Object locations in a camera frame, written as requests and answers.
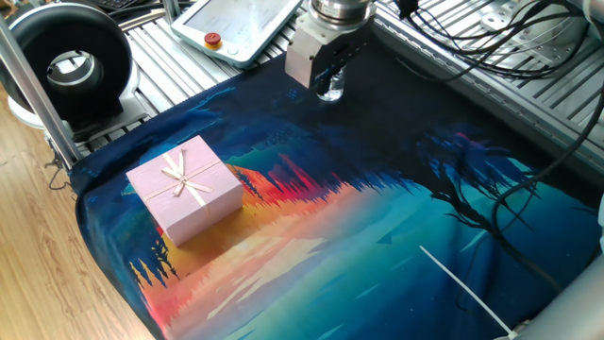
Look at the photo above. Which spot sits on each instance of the clear glass jar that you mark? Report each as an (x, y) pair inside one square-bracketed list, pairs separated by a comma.
[(336, 90)]

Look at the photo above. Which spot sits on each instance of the black round blower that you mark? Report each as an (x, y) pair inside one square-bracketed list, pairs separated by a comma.
[(38, 47)]

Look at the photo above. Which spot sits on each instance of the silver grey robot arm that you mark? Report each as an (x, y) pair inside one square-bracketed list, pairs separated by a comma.
[(566, 307)]

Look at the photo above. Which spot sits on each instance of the aluminium frame post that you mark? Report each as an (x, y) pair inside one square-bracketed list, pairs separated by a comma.
[(37, 94)]

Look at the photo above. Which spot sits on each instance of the silver mounting bracket plate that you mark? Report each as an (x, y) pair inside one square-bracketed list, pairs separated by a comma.
[(561, 47)]

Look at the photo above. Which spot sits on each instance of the silver grey gripper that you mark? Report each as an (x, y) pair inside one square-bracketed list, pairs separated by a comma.
[(304, 61)]

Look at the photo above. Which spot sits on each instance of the white zip tie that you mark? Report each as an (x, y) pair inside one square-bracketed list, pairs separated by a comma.
[(467, 291)]

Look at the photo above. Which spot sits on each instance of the pink gift box with ribbon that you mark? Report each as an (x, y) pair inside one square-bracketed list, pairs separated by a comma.
[(198, 217)]

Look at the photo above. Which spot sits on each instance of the aluminium table edge rail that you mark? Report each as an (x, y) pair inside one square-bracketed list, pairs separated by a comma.
[(519, 111)]

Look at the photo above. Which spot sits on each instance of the colourful landscape printed mat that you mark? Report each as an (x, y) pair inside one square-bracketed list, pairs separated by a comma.
[(377, 212)]

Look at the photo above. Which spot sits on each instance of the white teach pendant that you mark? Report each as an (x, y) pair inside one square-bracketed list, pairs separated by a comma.
[(222, 23)]

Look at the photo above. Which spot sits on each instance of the silver force torque sensor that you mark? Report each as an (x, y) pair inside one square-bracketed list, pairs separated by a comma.
[(340, 9)]

